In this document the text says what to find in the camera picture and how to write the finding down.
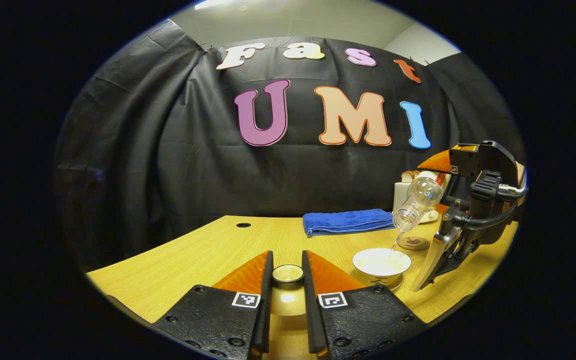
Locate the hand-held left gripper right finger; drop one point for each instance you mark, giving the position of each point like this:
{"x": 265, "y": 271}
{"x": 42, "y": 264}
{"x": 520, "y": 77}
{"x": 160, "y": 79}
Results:
{"x": 310, "y": 310}

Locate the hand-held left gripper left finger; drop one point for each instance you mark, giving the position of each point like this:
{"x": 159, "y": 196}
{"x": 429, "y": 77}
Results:
{"x": 265, "y": 310}

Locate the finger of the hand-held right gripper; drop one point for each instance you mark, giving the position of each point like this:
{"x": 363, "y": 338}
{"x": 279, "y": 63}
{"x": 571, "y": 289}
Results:
{"x": 443, "y": 208}
{"x": 463, "y": 160}

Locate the white teacup lid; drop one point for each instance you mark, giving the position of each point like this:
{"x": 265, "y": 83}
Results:
{"x": 288, "y": 300}

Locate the clear plastic water bottle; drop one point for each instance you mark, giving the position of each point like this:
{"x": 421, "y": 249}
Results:
{"x": 420, "y": 197}

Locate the round brown coaster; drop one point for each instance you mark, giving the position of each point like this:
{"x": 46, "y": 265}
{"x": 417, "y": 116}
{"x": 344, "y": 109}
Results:
{"x": 413, "y": 243}

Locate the white teacup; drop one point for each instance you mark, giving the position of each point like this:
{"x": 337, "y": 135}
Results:
{"x": 380, "y": 262}

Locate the white toaster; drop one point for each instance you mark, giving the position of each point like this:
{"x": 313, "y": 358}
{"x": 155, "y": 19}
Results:
{"x": 400, "y": 197}

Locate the bread slice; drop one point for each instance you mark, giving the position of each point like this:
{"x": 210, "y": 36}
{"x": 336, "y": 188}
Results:
{"x": 405, "y": 177}
{"x": 414, "y": 175}

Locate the white saucer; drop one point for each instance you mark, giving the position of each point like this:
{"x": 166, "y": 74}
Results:
{"x": 397, "y": 285}

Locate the folded blue towel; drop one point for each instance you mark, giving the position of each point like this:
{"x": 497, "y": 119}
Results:
{"x": 348, "y": 221}

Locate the black backdrop cloth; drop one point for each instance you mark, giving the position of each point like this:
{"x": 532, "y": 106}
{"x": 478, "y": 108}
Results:
{"x": 168, "y": 150}

